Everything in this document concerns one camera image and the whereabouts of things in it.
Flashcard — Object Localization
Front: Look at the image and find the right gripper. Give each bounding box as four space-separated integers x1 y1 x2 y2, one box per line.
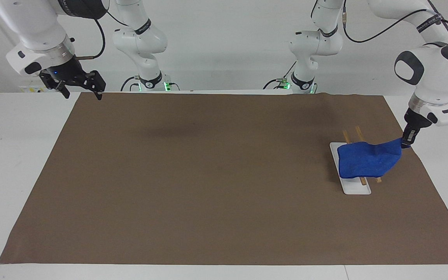
39 56 107 101

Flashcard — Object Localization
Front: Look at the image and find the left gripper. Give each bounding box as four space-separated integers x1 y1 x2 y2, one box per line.
404 108 433 135

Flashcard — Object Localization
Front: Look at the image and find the blue towel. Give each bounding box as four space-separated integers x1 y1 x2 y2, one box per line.
337 137 404 180

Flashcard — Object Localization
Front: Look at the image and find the black cable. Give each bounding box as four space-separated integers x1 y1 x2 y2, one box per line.
121 75 142 92
262 61 299 90
341 0 448 46
77 16 107 61

